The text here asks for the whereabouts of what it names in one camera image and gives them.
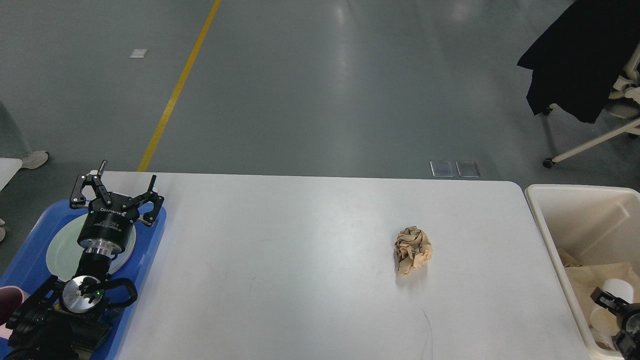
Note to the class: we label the white office chair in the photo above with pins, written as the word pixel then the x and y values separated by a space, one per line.
pixel 623 103

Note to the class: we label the beige plastic bin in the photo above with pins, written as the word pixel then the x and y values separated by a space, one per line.
pixel 594 224

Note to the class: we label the person's grey trouser leg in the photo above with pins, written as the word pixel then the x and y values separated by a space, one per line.
pixel 12 141

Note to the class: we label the floor outlet plate left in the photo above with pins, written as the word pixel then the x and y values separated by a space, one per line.
pixel 442 169

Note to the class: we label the white paper cup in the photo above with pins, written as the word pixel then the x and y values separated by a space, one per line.
pixel 604 342
pixel 600 318

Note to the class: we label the black jacket on chair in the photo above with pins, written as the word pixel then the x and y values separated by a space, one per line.
pixel 578 58

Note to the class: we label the mint green plate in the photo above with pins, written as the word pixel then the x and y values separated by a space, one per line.
pixel 64 253

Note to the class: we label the pink ribbed mug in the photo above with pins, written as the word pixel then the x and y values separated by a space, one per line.
pixel 12 297

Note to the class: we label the floor outlet plate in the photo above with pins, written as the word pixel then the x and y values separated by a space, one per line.
pixel 442 169
pixel 467 169

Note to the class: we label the large brown paper bag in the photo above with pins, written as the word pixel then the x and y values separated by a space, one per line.
pixel 585 278

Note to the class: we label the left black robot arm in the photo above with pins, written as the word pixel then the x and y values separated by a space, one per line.
pixel 82 267

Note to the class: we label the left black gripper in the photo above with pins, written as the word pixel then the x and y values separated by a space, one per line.
pixel 107 226

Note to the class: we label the floor outlet plate right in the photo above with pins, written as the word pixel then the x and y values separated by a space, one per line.
pixel 467 169

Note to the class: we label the blue plastic tray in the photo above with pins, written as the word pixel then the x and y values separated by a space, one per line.
pixel 28 269

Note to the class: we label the person's white shoe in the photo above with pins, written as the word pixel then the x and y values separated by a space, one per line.
pixel 34 159

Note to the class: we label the brown paper ball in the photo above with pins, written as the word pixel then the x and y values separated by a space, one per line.
pixel 412 250

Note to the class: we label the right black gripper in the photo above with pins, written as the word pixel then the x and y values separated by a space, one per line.
pixel 627 339

